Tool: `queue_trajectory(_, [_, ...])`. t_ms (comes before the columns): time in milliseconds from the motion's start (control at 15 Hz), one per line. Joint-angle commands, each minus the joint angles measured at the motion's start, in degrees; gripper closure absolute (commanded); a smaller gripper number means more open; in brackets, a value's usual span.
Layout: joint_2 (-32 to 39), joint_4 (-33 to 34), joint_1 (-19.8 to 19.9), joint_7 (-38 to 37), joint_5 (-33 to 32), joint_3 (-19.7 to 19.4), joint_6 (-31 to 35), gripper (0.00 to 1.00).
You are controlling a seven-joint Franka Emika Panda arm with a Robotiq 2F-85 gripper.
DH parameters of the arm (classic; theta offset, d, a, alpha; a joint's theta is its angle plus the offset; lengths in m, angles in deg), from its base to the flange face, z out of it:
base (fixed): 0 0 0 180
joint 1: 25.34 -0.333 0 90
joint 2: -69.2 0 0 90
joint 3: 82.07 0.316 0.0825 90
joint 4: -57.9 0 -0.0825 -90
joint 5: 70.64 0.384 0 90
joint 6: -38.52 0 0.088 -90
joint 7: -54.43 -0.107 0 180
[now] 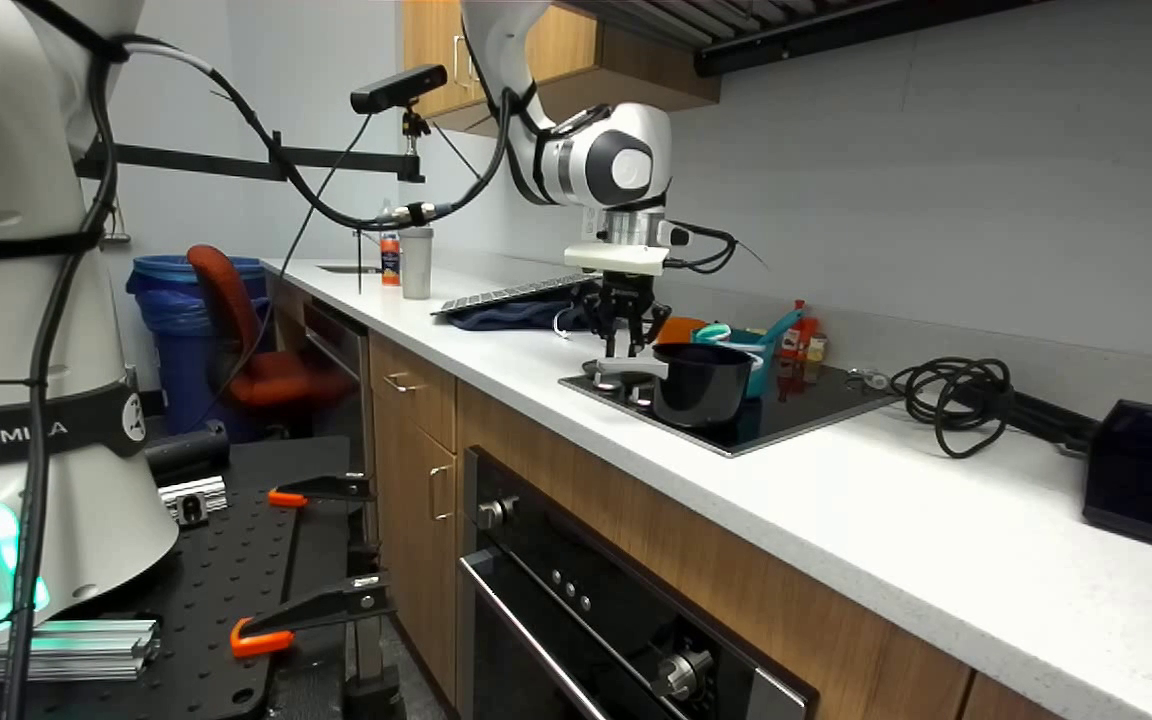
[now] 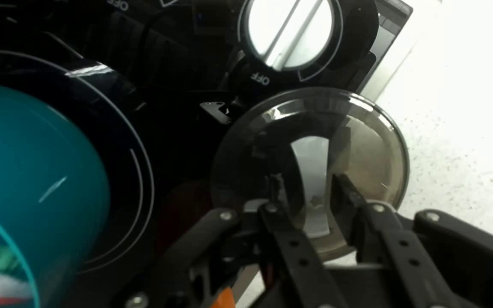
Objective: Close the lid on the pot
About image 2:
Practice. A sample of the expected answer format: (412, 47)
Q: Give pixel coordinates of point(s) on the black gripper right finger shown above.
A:
(428, 262)

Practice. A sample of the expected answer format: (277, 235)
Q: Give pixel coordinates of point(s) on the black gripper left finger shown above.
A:
(297, 257)

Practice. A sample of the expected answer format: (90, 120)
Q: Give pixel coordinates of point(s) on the round glass pot lid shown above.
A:
(366, 142)

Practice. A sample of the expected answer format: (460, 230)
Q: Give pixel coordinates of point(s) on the black glass cooktop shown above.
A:
(171, 69)

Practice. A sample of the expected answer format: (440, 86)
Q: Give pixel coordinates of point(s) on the white cooktop knob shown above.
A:
(268, 28)

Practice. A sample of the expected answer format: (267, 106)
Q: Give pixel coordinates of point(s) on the teal plastic cup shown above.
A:
(29, 171)

